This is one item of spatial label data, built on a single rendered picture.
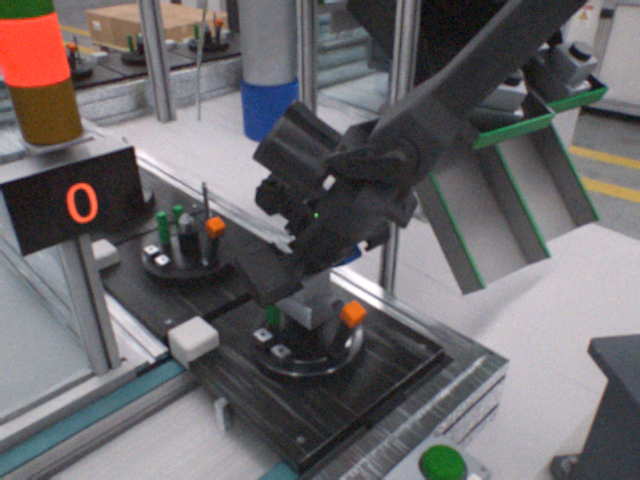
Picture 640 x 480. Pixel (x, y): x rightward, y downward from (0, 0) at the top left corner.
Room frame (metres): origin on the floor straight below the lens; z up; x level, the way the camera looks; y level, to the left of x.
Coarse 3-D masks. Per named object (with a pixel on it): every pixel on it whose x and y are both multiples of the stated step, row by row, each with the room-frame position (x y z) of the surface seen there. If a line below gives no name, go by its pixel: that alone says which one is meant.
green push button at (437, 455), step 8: (432, 448) 0.38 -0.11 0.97; (440, 448) 0.38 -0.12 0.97; (448, 448) 0.38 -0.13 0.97; (424, 456) 0.37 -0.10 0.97; (432, 456) 0.37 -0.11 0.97; (440, 456) 0.37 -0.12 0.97; (448, 456) 0.37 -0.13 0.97; (456, 456) 0.37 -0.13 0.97; (424, 464) 0.36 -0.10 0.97; (432, 464) 0.36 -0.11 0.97; (440, 464) 0.36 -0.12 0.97; (448, 464) 0.36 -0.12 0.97; (456, 464) 0.36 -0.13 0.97; (464, 464) 0.36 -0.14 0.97; (432, 472) 0.35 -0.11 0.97; (440, 472) 0.35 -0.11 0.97; (448, 472) 0.35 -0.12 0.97; (456, 472) 0.35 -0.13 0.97
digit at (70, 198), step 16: (64, 176) 0.46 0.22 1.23; (80, 176) 0.47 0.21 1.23; (96, 176) 0.48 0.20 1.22; (64, 192) 0.46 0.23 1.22; (80, 192) 0.46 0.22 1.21; (96, 192) 0.47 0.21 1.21; (64, 208) 0.45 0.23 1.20; (80, 208) 0.46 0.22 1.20; (96, 208) 0.47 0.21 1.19; (64, 224) 0.45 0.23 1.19; (80, 224) 0.46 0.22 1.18; (96, 224) 0.47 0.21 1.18
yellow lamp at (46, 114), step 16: (64, 80) 0.48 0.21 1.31; (16, 96) 0.46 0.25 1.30; (32, 96) 0.46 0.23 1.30; (48, 96) 0.46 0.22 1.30; (64, 96) 0.47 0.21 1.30; (16, 112) 0.46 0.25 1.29; (32, 112) 0.46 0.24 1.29; (48, 112) 0.46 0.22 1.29; (64, 112) 0.47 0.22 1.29; (32, 128) 0.46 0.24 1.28; (48, 128) 0.46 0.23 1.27; (64, 128) 0.47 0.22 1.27; (80, 128) 0.48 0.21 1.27
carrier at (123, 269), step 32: (160, 224) 0.73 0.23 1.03; (192, 224) 0.71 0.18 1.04; (96, 256) 0.70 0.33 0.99; (128, 256) 0.73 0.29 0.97; (160, 256) 0.67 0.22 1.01; (192, 256) 0.70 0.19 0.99; (224, 256) 0.70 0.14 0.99; (128, 288) 0.65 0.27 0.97; (160, 288) 0.65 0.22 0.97; (192, 288) 0.64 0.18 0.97; (224, 288) 0.65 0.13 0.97; (160, 320) 0.58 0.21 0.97
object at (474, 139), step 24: (360, 0) 0.80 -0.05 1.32; (384, 0) 0.76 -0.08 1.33; (432, 0) 0.87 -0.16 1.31; (456, 0) 0.83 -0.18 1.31; (480, 0) 0.80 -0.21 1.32; (360, 24) 0.80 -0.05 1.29; (384, 24) 0.76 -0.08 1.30; (432, 24) 0.84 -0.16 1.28; (456, 24) 0.83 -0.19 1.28; (480, 24) 0.79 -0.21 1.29; (384, 48) 0.76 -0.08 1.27; (432, 48) 0.79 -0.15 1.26; (456, 48) 0.80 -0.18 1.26; (432, 72) 0.69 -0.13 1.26; (528, 96) 0.72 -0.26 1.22; (528, 120) 0.66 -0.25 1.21; (480, 144) 0.62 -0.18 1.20
